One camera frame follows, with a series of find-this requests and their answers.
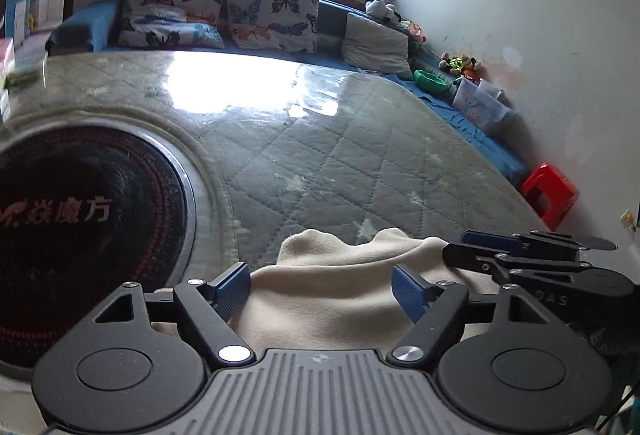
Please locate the cream knit garment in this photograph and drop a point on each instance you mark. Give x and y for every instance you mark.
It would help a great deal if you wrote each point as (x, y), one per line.
(323, 293)

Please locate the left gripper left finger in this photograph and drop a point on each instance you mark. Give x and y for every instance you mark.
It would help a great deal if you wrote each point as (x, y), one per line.
(204, 310)

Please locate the small plush toys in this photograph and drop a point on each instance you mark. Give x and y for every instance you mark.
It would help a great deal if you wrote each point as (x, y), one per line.
(460, 66)

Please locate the black round induction cooktop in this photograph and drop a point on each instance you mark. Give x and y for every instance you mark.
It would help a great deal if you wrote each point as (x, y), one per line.
(84, 208)

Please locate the butterfly pillow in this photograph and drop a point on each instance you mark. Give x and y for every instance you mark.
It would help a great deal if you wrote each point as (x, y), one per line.
(284, 25)
(170, 24)

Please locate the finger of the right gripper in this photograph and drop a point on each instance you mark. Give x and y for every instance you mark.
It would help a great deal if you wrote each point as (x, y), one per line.
(519, 245)
(498, 265)

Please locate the blue white cabinet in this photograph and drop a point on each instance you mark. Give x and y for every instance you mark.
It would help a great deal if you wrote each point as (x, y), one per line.
(16, 21)

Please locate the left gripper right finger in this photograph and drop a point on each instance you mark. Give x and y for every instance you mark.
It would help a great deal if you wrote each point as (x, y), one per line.
(436, 312)

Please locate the green plastic bowl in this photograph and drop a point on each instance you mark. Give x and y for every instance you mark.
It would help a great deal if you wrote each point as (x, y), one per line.
(430, 83)

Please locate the pink tissue pack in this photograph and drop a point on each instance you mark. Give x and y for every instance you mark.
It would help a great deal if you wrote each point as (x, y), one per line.
(7, 59)

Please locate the red plastic stool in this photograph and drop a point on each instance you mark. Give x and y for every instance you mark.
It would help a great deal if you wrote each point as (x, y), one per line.
(550, 193)

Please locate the right butterfly pillow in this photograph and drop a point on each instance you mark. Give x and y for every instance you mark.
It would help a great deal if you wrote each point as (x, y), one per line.
(284, 25)

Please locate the blue sectional sofa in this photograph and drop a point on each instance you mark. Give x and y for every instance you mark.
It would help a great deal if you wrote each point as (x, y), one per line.
(95, 29)

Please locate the grey plain cushion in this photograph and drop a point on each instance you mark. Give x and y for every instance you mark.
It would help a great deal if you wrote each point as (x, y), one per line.
(372, 46)

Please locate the clear plastic storage box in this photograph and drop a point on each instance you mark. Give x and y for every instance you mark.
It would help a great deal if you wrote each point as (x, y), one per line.
(483, 104)

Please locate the left butterfly pillow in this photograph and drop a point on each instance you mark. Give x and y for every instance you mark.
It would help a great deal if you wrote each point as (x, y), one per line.
(170, 24)

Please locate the panda plush toy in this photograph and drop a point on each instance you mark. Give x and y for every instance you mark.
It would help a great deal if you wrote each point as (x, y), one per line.
(382, 11)

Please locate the green card box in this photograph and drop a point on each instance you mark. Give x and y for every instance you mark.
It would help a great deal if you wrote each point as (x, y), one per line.
(27, 70)

